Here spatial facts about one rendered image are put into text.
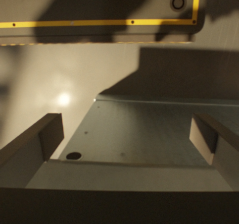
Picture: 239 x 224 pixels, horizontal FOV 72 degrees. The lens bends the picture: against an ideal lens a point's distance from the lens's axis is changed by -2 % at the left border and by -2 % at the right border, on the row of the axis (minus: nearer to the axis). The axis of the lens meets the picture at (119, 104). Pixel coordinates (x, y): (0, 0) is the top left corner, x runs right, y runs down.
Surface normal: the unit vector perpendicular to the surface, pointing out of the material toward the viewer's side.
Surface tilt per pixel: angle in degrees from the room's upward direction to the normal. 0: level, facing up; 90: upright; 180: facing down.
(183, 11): 0
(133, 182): 67
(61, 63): 0
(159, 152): 90
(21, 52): 0
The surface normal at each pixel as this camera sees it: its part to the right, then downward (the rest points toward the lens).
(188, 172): 0.02, -0.77
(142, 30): -0.03, 0.29
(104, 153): 0.04, -0.96
